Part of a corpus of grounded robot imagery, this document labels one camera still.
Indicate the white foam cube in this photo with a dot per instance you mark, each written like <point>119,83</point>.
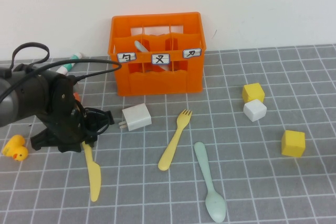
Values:
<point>254,110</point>

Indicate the white green glue stick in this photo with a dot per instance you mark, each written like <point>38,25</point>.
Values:
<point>68,66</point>

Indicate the white USB charger plug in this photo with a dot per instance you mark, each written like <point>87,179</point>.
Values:
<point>136,117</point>

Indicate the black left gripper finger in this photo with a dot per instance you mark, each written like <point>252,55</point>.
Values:
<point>80,147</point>
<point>91,137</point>

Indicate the yellow foam cube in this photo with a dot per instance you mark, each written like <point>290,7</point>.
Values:
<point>253,91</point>
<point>292,144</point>

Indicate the grey white-grid tablecloth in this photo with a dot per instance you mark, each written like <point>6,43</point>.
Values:
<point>249,182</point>

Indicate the salmon foam cube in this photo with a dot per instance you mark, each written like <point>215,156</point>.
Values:
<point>76,96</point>

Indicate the pale green plastic spoon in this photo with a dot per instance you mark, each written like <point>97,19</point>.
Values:
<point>215,205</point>

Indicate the orange plastic cutlery crate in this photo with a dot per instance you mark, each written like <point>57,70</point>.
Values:
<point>157,85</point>

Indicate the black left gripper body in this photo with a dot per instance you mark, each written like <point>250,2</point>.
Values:
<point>76,124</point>

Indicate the yellow plastic knife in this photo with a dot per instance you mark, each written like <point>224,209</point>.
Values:
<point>94,176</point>

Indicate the grey plastic spoon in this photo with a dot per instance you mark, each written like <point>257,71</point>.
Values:
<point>141,47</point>

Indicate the yellow rubber duck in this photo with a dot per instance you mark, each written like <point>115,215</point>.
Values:
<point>15,149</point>

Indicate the yellow plastic fork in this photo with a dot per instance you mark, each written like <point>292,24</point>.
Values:
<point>174,140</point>

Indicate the white handwritten paper label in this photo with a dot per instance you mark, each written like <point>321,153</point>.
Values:
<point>126,57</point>
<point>160,59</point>
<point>191,53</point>

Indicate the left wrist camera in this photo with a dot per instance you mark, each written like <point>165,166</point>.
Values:
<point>47,141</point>

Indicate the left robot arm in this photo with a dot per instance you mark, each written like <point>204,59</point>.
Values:
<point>31,95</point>

